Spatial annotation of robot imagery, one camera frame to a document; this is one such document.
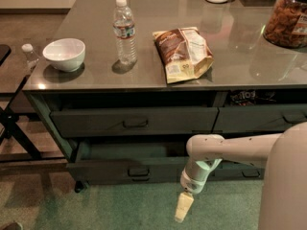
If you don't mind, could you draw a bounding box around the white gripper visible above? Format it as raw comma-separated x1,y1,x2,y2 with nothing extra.
175,158,222,223

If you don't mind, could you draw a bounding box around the white ceramic bowl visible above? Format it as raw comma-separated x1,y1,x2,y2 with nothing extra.
42,38,85,72

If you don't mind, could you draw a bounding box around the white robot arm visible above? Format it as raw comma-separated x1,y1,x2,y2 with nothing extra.
175,123,307,230

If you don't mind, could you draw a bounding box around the clear plastic water bottle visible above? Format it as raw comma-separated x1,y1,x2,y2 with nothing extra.
113,0,137,65

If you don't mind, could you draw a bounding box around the dark snack bag in drawer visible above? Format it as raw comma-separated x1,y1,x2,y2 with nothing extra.
228,90,276,106

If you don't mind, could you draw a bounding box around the black folding side table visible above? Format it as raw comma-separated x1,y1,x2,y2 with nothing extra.
0,43,42,161

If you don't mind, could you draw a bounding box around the grey drawer cabinet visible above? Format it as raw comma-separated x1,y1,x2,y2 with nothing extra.
22,0,307,194

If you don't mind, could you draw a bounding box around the small clear bottle white cap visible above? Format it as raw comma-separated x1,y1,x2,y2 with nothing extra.
21,43,39,71

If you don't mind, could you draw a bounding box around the brown snack bag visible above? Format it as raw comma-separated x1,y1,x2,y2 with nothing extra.
153,27,214,83

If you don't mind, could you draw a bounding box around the plastic jar of snacks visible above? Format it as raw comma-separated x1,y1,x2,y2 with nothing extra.
263,0,307,48

